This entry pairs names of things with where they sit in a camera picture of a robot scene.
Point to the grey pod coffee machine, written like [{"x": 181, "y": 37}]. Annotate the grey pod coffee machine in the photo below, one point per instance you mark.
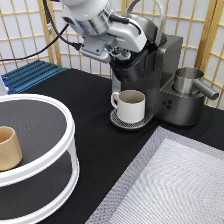
[{"x": 151, "y": 72}]

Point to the tan wooden cup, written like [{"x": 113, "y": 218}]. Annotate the tan wooden cup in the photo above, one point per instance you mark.
[{"x": 10, "y": 150}]

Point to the grey woven placemat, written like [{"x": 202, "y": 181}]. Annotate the grey woven placemat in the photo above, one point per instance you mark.
[{"x": 172, "y": 180}]

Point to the blue ribbed metal rack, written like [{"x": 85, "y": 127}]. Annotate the blue ribbed metal rack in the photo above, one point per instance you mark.
[{"x": 30, "y": 75}]

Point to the wooden shoji folding screen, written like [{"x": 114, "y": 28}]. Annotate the wooden shoji folding screen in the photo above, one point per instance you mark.
[{"x": 25, "y": 35}]

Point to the stainless steel milk frother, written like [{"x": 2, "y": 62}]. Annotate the stainless steel milk frother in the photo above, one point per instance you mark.
[{"x": 188, "y": 80}]

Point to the white ceramic coffee mug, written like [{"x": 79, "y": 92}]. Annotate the white ceramic coffee mug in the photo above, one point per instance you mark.
[{"x": 129, "y": 105}]

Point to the white two-tier round shelf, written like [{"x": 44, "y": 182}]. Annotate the white two-tier round shelf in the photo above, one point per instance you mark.
[{"x": 49, "y": 170}]

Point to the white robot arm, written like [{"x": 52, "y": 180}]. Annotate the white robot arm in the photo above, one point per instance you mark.
[{"x": 103, "y": 30}]

